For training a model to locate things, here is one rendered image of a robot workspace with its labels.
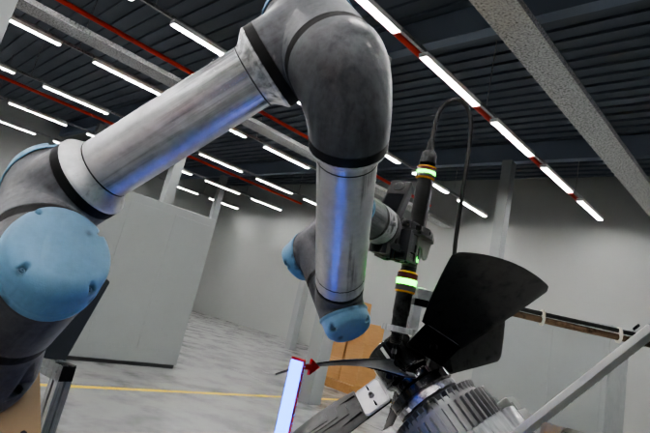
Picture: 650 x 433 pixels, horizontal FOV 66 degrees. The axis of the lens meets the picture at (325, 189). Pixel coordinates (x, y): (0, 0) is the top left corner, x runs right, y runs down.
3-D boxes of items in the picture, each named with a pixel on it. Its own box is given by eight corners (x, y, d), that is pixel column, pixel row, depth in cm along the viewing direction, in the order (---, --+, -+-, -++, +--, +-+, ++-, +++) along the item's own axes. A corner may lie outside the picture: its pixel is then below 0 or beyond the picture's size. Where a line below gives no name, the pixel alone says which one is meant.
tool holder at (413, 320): (418, 336, 108) (426, 291, 111) (427, 338, 101) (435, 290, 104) (378, 327, 108) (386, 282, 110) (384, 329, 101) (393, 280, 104)
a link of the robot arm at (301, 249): (288, 289, 83) (339, 249, 81) (273, 241, 91) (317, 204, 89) (317, 303, 88) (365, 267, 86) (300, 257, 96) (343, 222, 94)
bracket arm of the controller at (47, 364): (72, 382, 100) (76, 366, 100) (57, 382, 97) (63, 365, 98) (13, 354, 113) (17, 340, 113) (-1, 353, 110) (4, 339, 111)
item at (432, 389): (417, 420, 113) (411, 413, 114) (463, 382, 111) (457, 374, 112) (392, 425, 102) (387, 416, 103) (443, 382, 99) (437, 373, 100)
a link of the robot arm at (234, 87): (-42, 245, 59) (361, -8, 54) (-18, 168, 69) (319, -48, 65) (42, 290, 67) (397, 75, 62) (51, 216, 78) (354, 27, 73)
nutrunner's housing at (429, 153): (402, 345, 106) (437, 144, 117) (406, 346, 102) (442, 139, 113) (384, 341, 106) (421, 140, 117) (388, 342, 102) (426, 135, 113)
